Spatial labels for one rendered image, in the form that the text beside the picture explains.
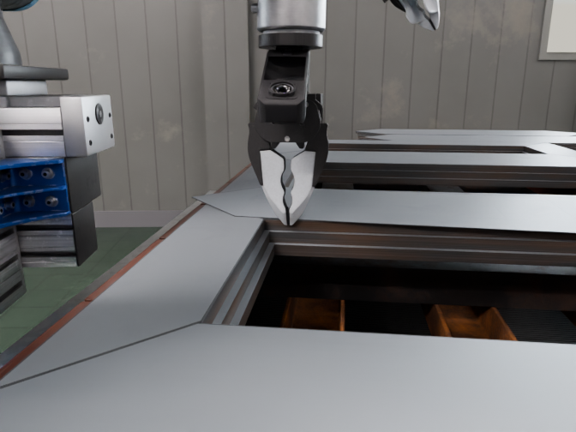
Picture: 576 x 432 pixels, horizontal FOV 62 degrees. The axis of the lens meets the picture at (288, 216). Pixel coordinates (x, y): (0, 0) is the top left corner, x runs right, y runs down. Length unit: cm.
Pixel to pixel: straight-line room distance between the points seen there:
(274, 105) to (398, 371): 27
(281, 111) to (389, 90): 312
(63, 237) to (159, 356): 57
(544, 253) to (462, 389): 35
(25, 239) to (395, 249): 59
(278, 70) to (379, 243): 23
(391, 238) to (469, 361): 29
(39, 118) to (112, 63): 281
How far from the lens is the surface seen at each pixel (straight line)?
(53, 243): 86
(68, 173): 83
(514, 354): 33
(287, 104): 45
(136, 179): 366
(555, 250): 62
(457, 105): 371
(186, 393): 27
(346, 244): 57
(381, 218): 59
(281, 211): 56
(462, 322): 75
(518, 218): 64
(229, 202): 66
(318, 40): 55
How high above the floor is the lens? 101
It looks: 15 degrees down
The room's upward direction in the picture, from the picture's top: straight up
